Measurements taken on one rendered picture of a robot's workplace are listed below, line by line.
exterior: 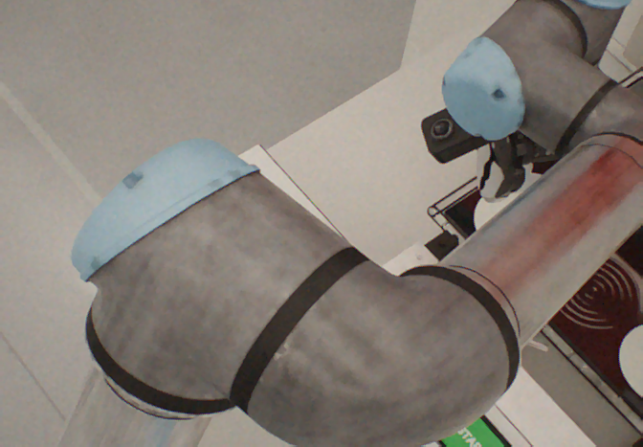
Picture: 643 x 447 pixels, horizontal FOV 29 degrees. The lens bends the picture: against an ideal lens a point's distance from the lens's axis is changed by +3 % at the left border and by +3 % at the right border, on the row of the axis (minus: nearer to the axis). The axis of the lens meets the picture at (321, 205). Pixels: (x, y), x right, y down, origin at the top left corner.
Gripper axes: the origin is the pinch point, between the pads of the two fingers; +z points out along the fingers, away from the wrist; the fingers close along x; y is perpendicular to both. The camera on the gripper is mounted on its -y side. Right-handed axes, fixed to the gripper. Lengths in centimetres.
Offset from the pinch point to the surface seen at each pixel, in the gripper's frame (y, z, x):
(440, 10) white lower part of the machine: 19, 35, 54
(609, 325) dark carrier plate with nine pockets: 11.6, 9.2, -13.8
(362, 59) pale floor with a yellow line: 26, 99, 95
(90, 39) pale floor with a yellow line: -30, 99, 110
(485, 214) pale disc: 3.0, 9.0, 2.2
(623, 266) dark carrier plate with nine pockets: 15.9, 9.1, -7.2
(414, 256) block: -6.8, 8.3, -1.7
